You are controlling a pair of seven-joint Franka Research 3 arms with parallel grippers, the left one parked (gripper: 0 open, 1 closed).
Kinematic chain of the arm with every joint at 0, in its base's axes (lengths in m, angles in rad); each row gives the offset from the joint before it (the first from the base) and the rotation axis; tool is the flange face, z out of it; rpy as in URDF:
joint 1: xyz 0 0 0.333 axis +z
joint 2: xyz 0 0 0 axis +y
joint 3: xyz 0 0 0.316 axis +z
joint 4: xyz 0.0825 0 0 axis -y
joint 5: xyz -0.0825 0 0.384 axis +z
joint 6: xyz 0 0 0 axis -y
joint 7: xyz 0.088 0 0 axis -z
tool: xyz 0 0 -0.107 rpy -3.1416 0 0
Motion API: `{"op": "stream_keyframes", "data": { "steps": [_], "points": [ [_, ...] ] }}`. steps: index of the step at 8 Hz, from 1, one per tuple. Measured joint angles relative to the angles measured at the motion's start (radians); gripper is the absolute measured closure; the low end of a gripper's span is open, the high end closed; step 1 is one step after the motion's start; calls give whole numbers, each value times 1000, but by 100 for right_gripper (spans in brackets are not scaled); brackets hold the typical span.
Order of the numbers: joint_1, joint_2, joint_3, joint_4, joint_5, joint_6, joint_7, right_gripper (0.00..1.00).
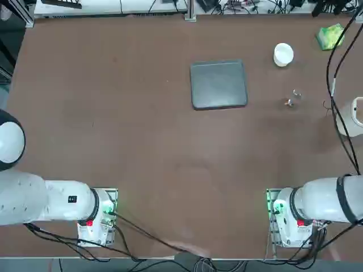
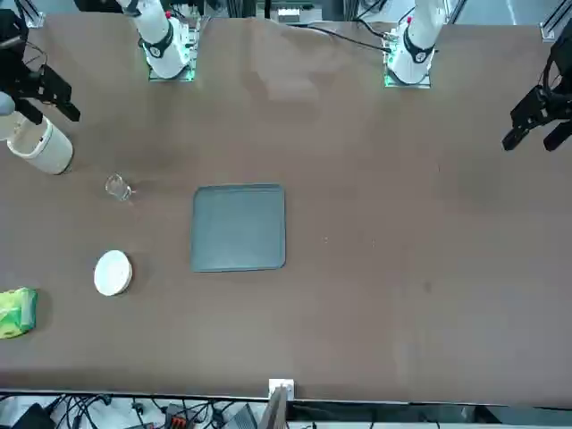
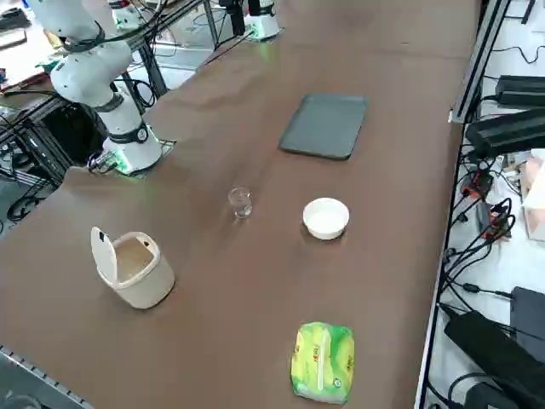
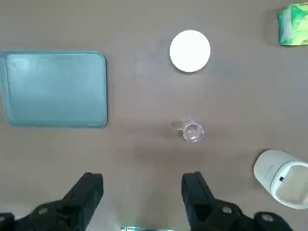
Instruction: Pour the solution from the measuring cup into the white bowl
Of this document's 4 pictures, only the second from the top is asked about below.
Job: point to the dark grey power adapter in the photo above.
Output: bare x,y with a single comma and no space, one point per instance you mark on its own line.
241,418

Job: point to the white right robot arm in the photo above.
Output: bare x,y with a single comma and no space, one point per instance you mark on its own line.
161,49

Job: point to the power strip with orange switches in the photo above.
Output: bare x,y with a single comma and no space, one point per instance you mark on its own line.
175,416

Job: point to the green tissue pack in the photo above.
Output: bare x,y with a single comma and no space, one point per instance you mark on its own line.
18,313

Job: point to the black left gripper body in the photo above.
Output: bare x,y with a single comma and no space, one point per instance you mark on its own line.
561,76

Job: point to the grey socket box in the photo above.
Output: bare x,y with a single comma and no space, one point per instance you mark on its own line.
288,16

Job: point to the dark grey square tray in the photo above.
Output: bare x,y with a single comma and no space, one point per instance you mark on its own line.
239,228

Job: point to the aluminium frame post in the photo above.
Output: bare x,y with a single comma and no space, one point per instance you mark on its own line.
280,402

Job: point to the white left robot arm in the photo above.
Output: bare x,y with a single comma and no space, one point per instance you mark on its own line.
415,44

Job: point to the black power adapter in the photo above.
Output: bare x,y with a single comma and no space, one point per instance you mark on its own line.
33,415

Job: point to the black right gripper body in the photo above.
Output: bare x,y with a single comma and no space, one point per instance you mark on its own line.
18,71

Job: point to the cream bin with flip lid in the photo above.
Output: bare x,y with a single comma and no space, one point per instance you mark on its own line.
49,149

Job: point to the clear measuring cup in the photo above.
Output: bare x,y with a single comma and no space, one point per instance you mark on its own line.
117,190

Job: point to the aluminium corner bracket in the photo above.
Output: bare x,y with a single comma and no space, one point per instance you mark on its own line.
552,24
35,18

